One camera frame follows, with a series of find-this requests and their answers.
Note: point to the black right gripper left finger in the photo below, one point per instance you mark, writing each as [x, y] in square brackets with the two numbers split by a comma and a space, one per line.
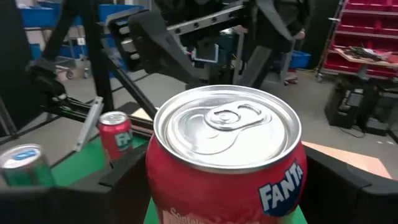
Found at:
[62, 205]

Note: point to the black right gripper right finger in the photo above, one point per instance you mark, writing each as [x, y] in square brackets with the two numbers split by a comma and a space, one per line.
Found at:
[357, 202]

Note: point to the red Fanta soda can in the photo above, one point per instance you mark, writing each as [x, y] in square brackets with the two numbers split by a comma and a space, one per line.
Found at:
[217, 186]
[115, 140]

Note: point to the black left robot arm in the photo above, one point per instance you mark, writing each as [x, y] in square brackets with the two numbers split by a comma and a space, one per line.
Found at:
[155, 46]

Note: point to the green table mat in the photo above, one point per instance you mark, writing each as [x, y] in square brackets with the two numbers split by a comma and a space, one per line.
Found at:
[84, 161]

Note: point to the slim green can blue tab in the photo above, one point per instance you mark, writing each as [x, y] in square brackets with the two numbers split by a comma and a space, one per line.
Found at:
[25, 168]

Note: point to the black floor equipment box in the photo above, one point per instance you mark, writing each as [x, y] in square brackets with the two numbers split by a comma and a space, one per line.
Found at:
[348, 105]

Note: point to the metal utility cart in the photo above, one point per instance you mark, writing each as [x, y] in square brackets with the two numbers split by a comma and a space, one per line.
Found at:
[73, 65]

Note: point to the wooden top work table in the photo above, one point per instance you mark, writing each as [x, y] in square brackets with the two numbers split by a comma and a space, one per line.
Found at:
[367, 57]

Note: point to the blue plastic bin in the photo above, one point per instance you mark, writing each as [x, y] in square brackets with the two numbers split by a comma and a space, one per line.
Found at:
[300, 59]
[37, 17]

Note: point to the person's hand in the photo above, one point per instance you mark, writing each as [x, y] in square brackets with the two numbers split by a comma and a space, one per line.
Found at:
[300, 34]

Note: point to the red bin storage rack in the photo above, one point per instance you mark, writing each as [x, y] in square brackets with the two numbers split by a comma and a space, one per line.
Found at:
[363, 18]

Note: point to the person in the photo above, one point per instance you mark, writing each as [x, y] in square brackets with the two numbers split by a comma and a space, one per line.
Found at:
[276, 25]

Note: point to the silver angle bracket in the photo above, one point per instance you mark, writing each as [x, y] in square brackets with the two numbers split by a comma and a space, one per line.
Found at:
[90, 124]

